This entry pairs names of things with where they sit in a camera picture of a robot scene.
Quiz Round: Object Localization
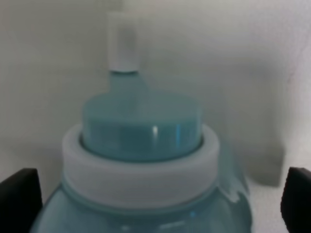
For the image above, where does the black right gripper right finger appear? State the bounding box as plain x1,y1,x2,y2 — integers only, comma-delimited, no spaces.
280,167,311,233

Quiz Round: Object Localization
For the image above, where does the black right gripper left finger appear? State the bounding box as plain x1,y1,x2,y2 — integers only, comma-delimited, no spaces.
0,168,43,233

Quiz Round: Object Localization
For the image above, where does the teal pencil sharpener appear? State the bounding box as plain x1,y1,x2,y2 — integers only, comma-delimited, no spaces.
31,11,253,233

